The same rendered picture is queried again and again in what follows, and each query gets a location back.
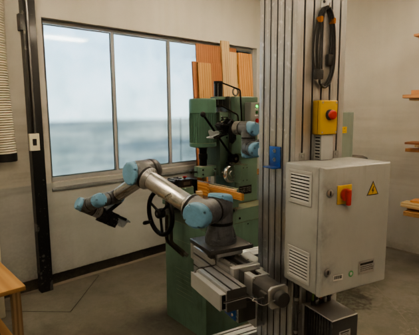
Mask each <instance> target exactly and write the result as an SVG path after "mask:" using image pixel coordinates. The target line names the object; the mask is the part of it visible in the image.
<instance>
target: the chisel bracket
mask: <svg viewBox="0 0 419 335"><path fill-rule="evenodd" d="M214 168H215V169H217V168H216V165H211V164H209V165H206V166H194V171H197V173H194V177H200V178H202V179H205V177H210V176H214V172H213V169H214Z"/></svg>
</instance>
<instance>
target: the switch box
mask: <svg viewBox="0 0 419 335"><path fill-rule="evenodd" d="M256 105H258V107H257V108H258V110H257V111H258V116H255V115H256V113H255V111H256V110H255V108H256V107H255V106H256ZM256 118H258V119H259V102H246V103H245V122H248V121H252V122H255V119H256ZM258 124H259V122H258Z"/></svg>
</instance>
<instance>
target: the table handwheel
mask: <svg viewBox="0 0 419 335"><path fill-rule="evenodd" d="M155 195H156V194H155V193H153V192H152V193H151V194H150V196H149V198H148V202H147V215H148V220H149V221H150V220H151V221H152V222H151V223H150V226H151V228H152V229H153V231H154V232H155V233H156V234H157V235H159V236H161V237H166V236H168V235H169V234H170V233H171V232H172V230H173V228H174V222H175V213H179V212H181V211H180V210H179V209H177V208H176V207H173V205H171V204H170V203H168V202H167V201H166V203H167V205H166V206H165V207H164V208H159V209H158V208H157V207H156V206H155V205H154V204H153V203H152V200H153V198H154V196H155ZM151 206H152V207H153V208H154V209H155V216H156V218H158V219H160V230H159V229H158V228H157V227H156V226H155V224H154V221H153V218H152V211H151ZM167 207H168V208H169V209H167ZM169 214H170V225H169V227H168V230H167V231H166V232H164V231H163V224H162V218H163V217H165V216H166V215H169Z"/></svg>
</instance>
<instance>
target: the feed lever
mask: <svg viewBox="0 0 419 335"><path fill-rule="evenodd" d="M200 116H201V117H204V118H205V120H206V122H207V123H208V124H209V126H210V127H211V129H212V130H213V131H215V129H214V128H213V126H212V125H211V123H210V121H209V120H208V119H207V118H206V113H205V112H201V113H200ZM218 139H219V140H220V142H221V143H222V144H223V146H224V148H225V149H226V150H227V152H228V153H229V155H228V158H227V159H228V162H230V163H235V164H236V163H237V162H238V163H239V164H241V161H239V156H238V155H237V154H231V152H230V151H229V150H228V148H227V146H226V145H225V144H224V142H223V141H222V139H221V138H218Z"/></svg>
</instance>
